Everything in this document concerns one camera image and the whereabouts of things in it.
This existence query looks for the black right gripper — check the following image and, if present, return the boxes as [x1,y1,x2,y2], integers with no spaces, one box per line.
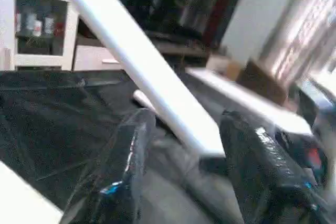
[273,123,336,189]

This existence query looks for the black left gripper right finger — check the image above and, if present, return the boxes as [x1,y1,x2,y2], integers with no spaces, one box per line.
[219,110,327,224]

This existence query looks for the black work mat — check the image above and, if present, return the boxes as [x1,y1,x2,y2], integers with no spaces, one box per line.
[0,69,336,224]

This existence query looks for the white glass door cabinet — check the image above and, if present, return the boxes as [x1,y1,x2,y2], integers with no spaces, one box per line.
[0,0,80,72]

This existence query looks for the white plastic table leg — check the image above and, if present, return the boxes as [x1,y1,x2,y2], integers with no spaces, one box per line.
[132,89,159,113]
[48,0,227,158]

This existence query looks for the white drawer unit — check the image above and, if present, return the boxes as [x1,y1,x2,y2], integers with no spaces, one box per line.
[72,45,125,72]

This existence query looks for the white flat board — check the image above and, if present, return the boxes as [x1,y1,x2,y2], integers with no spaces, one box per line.
[185,67,313,136]

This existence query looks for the grey curtain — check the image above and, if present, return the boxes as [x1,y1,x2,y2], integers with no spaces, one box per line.
[259,0,336,87]

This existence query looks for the brown chair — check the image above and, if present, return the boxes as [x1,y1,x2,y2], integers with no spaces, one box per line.
[235,59,288,106]

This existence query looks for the white plastic table top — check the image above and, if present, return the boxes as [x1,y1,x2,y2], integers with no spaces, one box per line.
[0,160,65,224]

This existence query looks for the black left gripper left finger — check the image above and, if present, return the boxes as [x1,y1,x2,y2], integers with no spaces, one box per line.
[59,108,156,224]

